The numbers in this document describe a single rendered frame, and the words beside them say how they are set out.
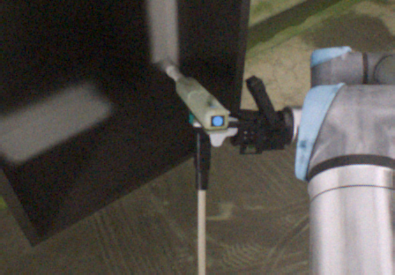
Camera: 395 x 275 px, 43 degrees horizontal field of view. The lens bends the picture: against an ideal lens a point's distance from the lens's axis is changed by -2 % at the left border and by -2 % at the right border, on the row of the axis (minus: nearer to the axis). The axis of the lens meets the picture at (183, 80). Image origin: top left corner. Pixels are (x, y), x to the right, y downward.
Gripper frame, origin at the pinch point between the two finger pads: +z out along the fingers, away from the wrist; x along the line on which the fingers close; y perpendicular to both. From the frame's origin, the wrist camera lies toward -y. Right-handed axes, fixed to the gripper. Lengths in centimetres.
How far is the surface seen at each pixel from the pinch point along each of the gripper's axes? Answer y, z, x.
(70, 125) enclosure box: 13.3, 26.3, 36.3
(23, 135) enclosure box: 16, 39, 37
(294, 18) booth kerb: -8, -79, 126
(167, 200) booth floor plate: 48, -7, 57
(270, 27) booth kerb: -4, -65, 121
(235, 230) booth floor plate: 50, -25, 38
